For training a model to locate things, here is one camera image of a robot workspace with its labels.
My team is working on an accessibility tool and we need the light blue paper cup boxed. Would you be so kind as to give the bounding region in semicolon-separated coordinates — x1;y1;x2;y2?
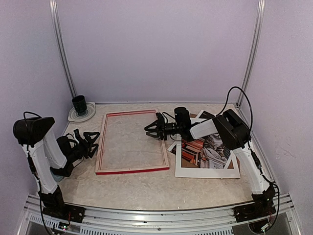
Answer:
50;170;64;183

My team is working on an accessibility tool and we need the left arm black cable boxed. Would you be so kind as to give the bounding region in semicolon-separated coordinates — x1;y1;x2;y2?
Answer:
23;111;53;235

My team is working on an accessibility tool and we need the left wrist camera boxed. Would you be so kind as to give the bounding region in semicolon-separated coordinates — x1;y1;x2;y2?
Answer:
73;129;82;142

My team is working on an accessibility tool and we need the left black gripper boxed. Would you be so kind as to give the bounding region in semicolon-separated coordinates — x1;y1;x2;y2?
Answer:
67;132;100;163

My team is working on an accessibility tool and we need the white mat board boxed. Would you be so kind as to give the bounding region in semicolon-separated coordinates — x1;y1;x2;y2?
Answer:
167;117;241;179

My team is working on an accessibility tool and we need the red wooden picture frame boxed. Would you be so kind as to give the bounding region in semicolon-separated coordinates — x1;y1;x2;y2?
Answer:
95;109;169;175

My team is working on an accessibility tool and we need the cat photo print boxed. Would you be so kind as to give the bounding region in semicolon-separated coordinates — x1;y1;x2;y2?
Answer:
167;109;235;169

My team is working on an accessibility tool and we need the brown backing board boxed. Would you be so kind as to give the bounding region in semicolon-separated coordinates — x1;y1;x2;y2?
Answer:
186;118;240;179

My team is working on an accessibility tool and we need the black cup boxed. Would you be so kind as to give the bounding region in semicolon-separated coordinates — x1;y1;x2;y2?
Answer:
72;95;87;116

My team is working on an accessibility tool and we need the right aluminium corner post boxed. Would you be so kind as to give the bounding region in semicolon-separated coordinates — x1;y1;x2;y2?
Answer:
241;0;266;93

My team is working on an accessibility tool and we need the front aluminium rail base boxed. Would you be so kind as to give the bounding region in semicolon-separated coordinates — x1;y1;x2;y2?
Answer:
14;193;303;235

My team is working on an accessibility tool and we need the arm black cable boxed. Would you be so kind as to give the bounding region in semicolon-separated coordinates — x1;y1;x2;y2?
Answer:
221;86;281;196
23;111;53;235

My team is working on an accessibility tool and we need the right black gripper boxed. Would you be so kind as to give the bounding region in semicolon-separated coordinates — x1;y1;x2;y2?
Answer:
144;118;182;140

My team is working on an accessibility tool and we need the left aluminium corner post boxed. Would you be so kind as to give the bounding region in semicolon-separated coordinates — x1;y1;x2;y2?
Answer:
49;0;77;98

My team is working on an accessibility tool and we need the aluminium corner post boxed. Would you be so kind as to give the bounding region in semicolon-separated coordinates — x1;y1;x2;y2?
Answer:
49;0;77;98
241;0;266;93

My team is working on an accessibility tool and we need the white round plate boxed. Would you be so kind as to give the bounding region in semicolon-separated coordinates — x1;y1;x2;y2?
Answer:
67;102;96;122

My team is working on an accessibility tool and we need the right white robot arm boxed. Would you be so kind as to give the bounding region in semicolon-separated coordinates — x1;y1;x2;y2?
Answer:
144;107;280;222

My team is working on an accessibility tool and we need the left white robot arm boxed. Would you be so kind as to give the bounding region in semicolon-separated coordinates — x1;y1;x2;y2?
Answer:
13;115;100;223

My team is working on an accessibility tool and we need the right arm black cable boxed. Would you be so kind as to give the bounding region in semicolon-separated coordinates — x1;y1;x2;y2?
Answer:
221;86;281;196

